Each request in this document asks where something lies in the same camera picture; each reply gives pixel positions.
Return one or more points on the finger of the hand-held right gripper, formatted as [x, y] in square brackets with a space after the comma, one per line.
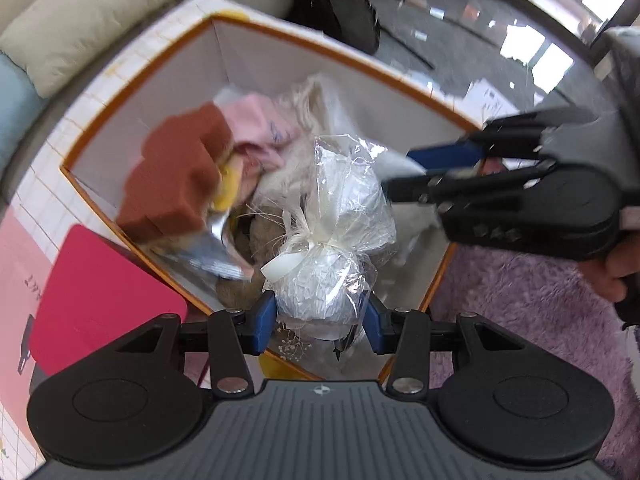
[445, 152]
[415, 190]

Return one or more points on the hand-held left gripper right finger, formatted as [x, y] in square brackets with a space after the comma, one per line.
[375, 325]

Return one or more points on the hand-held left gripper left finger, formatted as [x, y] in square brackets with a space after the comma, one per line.
[265, 325]

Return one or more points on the clear white bundle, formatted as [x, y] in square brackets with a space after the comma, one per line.
[340, 200]

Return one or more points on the silver foil packet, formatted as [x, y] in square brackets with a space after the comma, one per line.
[215, 250]

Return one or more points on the yellow snack packet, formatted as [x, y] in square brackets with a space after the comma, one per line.
[225, 187]

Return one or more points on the pale pink cloth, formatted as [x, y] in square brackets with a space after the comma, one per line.
[260, 120]

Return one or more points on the brown sponge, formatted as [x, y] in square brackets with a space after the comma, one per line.
[175, 175]

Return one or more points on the orange cardboard box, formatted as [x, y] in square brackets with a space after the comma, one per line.
[250, 50]

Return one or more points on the person's right hand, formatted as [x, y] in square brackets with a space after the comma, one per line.
[617, 270]

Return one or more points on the white paper sheet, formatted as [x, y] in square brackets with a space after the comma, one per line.
[492, 100]

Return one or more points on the purple fluffy rug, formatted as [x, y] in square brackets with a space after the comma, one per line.
[525, 285]

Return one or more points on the magenta cardboard box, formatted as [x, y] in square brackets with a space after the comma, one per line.
[100, 300]

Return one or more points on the black backpack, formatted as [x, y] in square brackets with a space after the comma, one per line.
[340, 0]

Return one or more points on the pink mat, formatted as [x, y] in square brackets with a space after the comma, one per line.
[15, 320]

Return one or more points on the blue pillow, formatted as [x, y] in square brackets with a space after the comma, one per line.
[15, 105]

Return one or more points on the beige pillow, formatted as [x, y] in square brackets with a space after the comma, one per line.
[100, 10]

